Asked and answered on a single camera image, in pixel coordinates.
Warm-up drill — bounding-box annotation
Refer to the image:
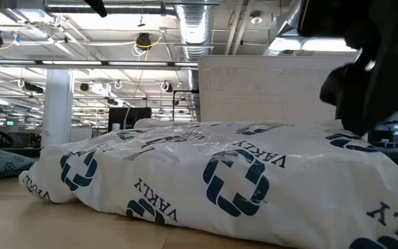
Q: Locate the silver corrugated ventilation duct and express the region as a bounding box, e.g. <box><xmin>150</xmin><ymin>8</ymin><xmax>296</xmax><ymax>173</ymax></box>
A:
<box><xmin>174</xmin><ymin>3</ymin><xmax>214</xmax><ymax>122</ymax></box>

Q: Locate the dark workstation equipment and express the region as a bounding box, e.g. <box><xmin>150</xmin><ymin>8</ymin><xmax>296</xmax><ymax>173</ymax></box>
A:
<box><xmin>368</xmin><ymin>110</ymin><xmax>398</xmax><ymax>148</ymax></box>

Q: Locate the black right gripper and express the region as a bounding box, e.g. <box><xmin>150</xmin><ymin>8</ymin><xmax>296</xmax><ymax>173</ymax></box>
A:
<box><xmin>319</xmin><ymin>34</ymin><xmax>398</xmax><ymax>138</ymax></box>

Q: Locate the white building pillar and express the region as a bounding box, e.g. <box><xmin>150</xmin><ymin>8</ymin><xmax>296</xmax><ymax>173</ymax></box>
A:
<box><xmin>41</xmin><ymin>68</ymin><xmax>75</xmax><ymax>149</ymax></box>

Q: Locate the round ceiling sensor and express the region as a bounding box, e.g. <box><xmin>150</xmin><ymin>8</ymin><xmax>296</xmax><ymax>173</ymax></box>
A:
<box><xmin>249</xmin><ymin>10</ymin><xmax>263</xmax><ymax>26</ymax></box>

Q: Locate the silver smooth ventilation duct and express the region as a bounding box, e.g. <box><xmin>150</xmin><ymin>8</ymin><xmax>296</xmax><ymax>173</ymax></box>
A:
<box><xmin>267</xmin><ymin>0</ymin><xmax>305</xmax><ymax>39</ymax></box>

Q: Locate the white perforated panel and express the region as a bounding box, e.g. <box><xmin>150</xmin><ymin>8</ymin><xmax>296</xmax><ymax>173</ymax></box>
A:
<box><xmin>197</xmin><ymin>55</ymin><xmax>362</xmax><ymax>126</ymax></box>

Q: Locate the black computer monitor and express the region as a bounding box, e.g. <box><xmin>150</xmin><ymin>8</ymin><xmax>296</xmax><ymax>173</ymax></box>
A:
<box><xmin>108</xmin><ymin>107</ymin><xmax>153</xmax><ymax>132</ymax></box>

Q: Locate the white bag with navy print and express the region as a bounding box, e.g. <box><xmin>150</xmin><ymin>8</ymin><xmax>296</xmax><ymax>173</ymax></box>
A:
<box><xmin>18</xmin><ymin>118</ymin><xmax>398</xmax><ymax>249</ymax></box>

